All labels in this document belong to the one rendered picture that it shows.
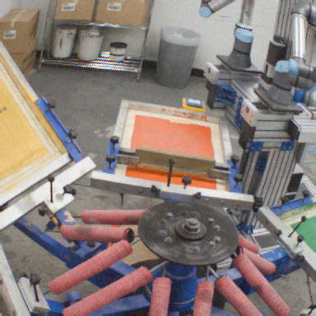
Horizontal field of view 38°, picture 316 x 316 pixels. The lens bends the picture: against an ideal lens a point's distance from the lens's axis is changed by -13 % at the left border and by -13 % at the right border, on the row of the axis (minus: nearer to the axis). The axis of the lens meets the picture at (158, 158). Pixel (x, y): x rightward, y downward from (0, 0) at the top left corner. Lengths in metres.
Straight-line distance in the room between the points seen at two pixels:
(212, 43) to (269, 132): 3.41
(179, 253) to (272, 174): 1.81
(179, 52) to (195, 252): 4.17
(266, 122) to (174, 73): 3.03
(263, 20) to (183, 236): 4.71
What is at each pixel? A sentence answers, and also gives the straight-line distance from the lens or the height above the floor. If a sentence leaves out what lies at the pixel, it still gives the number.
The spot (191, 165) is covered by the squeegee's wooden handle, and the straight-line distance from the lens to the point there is 2.30.
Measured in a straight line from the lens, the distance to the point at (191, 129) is 2.73.
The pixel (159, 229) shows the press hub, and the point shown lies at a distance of 1.44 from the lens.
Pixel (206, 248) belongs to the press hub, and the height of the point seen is 1.31.
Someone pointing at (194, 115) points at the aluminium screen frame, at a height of 0.98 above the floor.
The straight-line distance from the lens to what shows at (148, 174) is 2.30.
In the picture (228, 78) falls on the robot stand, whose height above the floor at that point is 1.17.
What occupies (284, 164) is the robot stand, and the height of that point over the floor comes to 0.74.
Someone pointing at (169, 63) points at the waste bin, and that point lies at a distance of 5.49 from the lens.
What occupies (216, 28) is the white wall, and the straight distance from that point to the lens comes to 5.88.
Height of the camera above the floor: 2.21
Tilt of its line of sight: 31 degrees down
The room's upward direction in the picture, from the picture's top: 11 degrees clockwise
